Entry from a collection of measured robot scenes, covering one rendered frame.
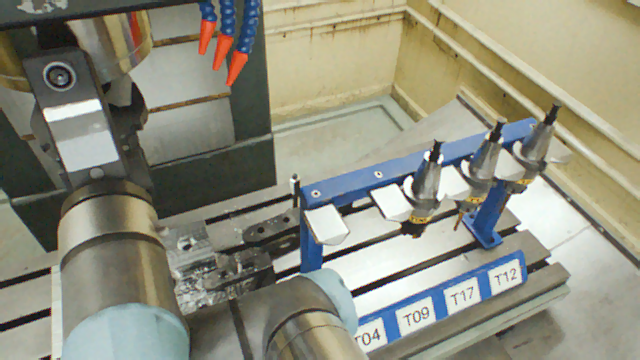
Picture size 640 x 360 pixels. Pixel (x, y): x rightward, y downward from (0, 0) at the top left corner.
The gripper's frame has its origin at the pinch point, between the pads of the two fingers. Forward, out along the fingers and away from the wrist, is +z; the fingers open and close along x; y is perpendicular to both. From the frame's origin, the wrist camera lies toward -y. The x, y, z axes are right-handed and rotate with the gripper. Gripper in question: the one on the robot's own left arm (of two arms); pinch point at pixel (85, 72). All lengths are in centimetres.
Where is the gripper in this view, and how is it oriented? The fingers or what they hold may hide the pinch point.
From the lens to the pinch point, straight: 54.8
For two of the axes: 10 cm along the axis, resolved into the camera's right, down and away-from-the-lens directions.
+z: -4.1, -6.9, 6.0
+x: 9.1, -2.7, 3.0
